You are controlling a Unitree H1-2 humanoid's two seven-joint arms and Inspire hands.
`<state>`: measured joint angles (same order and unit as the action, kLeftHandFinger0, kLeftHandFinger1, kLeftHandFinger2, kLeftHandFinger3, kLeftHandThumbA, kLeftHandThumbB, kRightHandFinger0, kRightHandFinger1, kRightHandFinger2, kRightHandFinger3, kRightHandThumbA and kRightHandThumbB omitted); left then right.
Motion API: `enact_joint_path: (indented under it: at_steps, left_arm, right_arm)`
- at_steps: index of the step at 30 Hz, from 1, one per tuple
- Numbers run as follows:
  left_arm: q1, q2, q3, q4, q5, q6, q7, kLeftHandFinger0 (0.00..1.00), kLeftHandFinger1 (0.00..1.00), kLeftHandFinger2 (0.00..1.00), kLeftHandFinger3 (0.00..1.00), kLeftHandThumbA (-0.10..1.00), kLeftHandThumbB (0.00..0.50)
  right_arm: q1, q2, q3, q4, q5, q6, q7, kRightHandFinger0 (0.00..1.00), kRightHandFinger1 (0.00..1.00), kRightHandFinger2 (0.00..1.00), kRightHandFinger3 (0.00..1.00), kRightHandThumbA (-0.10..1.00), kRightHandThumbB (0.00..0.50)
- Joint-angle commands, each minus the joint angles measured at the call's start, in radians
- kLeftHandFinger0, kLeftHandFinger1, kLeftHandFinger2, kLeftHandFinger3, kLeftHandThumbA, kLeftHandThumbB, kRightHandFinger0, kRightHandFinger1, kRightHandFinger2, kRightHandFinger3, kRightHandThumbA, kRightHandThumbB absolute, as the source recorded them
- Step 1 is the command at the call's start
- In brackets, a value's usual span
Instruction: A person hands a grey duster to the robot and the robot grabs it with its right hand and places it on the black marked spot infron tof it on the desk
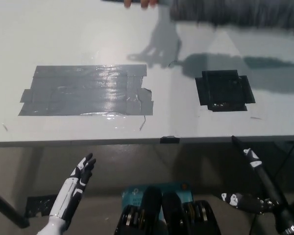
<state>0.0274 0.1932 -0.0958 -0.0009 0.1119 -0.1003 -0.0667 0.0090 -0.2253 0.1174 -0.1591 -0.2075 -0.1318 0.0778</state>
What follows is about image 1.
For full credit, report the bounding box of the grey duct tape patch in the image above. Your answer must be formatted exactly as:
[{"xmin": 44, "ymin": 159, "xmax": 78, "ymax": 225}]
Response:
[{"xmin": 18, "ymin": 64, "xmax": 154, "ymax": 117}]

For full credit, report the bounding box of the small black tape strip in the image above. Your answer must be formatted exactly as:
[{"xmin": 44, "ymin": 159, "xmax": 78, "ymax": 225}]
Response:
[{"xmin": 159, "ymin": 135, "xmax": 181, "ymax": 144}]

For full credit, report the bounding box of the black table leg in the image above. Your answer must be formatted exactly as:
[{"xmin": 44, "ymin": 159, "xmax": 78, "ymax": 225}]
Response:
[{"xmin": 0, "ymin": 187, "xmax": 30, "ymax": 229}]

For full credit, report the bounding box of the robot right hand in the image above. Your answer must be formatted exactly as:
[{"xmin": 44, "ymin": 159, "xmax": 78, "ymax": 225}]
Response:
[{"xmin": 221, "ymin": 135, "xmax": 292, "ymax": 216}]

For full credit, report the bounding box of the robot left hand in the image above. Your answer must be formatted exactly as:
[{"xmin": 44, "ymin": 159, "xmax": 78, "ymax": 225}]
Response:
[{"xmin": 49, "ymin": 153, "xmax": 97, "ymax": 222}]

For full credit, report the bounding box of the black floor tape patch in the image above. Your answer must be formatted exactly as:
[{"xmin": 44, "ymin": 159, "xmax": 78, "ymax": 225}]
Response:
[{"xmin": 24, "ymin": 194, "xmax": 58, "ymax": 219}]

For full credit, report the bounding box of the grey fluffy duster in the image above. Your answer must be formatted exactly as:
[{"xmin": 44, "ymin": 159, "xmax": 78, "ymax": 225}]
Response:
[{"xmin": 100, "ymin": 0, "xmax": 294, "ymax": 28}]

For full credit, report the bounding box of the person's bare hand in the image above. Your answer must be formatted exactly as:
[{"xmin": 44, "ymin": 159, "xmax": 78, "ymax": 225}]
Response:
[{"xmin": 123, "ymin": 0, "xmax": 160, "ymax": 10}]

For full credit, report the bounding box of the black tape square patch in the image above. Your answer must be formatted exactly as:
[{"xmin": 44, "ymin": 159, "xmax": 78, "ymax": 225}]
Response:
[{"xmin": 194, "ymin": 70, "xmax": 256, "ymax": 113}]

